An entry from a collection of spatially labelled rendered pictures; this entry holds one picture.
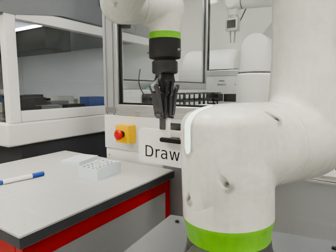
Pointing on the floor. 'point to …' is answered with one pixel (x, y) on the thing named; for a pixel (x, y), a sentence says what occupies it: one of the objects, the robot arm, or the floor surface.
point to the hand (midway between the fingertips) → (165, 129)
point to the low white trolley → (79, 206)
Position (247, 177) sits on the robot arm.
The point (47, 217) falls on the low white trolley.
